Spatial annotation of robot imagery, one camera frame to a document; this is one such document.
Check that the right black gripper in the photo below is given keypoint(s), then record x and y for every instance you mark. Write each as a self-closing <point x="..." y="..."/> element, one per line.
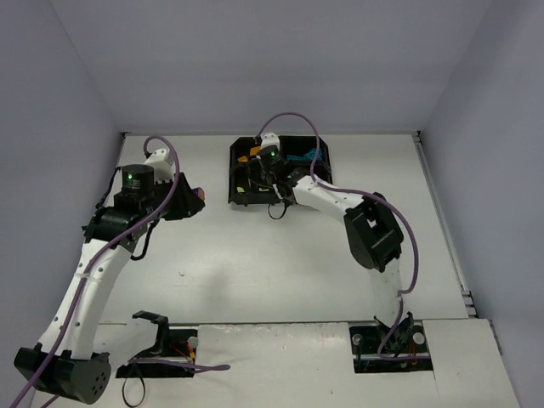
<point x="263" y="171"/>

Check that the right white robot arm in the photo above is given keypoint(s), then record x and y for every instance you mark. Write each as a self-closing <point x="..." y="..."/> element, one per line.
<point x="374" y="236"/>

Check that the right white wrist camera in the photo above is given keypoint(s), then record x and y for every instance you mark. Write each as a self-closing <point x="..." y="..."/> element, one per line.
<point x="267" y="139"/>

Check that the black four-compartment tray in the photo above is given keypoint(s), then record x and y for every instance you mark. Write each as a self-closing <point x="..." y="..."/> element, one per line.
<point x="276" y="168"/>

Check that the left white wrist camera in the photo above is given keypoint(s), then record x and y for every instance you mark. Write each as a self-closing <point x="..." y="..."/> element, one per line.
<point x="162" y="161"/>

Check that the teal and lime lego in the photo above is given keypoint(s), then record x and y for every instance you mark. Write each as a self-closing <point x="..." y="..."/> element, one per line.
<point x="296" y="158"/>

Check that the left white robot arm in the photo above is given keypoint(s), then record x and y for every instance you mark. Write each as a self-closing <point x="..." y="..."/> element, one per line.
<point x="68" y="360"/>

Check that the orange long lego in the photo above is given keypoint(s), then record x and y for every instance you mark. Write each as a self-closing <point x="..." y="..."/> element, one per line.
<point x="254" y="151"/>

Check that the teal lego in tray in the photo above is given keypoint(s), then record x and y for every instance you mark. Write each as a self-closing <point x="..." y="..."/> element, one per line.
<point x="311" y="154"/>

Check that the purple and lime lego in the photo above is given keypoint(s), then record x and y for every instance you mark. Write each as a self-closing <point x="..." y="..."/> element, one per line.
<point x="200" y="193"/>

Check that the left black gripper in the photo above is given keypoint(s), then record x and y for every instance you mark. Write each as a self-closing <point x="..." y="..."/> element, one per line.
<point x="184" y="199"/>

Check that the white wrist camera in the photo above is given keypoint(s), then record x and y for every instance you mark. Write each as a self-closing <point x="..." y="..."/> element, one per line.
<point x="267" y="139"/>
<point x="162" y="161"/>

